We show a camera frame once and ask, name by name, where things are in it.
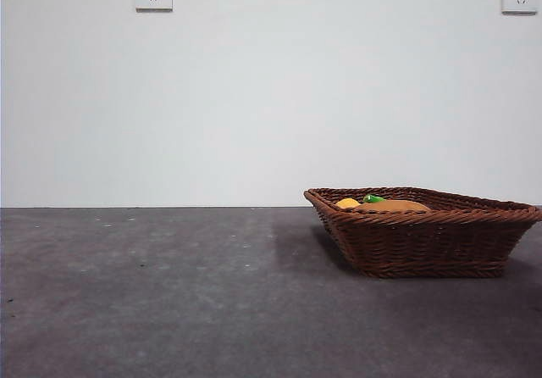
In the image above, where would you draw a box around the brown potato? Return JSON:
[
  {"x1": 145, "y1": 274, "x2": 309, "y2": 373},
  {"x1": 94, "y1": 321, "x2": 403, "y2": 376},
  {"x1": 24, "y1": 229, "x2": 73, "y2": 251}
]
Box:
[{"x1": 357, "y1": 198, "x2": 431, "y2": 213}]

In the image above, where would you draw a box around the brown wicker basket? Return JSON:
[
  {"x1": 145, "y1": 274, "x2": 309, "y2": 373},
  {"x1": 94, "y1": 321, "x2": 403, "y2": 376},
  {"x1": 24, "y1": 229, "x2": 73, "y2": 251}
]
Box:
[{"x1": 303, "y1": 186, "x2": 542, "y2": 280}]

